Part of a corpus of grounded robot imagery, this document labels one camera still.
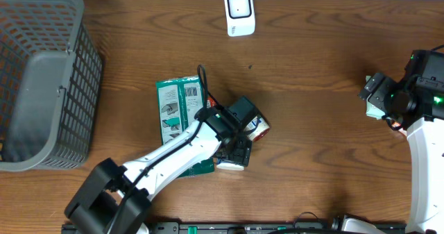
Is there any white round tub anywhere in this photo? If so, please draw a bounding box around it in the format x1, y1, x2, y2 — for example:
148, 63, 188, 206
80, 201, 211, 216
216, 160, 244, 171

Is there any green lid jar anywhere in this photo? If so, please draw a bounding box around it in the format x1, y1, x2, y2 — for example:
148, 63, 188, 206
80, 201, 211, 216
244, 114, 271, 142

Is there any green white wipes pack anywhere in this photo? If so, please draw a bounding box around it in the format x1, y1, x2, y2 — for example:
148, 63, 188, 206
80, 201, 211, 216
364, 73, 386, 119

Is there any red snack package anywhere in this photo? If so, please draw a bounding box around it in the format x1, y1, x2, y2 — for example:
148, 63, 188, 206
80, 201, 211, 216
207, 97, 216, 108

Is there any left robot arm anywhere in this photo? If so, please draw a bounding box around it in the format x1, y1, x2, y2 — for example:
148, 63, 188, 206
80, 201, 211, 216
65, 97, 262, 234

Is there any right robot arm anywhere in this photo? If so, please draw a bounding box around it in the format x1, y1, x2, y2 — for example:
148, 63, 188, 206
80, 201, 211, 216
359, 46, 443, 233

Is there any white barcode scanner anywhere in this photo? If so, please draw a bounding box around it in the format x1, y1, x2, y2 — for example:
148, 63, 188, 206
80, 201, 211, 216
224, 0, 256, 37

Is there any grey plastic shopping basket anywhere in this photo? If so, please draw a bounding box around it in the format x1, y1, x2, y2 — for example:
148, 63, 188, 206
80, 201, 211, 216
1, 0, 103, 172

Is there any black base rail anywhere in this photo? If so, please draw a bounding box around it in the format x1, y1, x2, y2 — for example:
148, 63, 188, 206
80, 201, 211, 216
60, 222, 406, 234

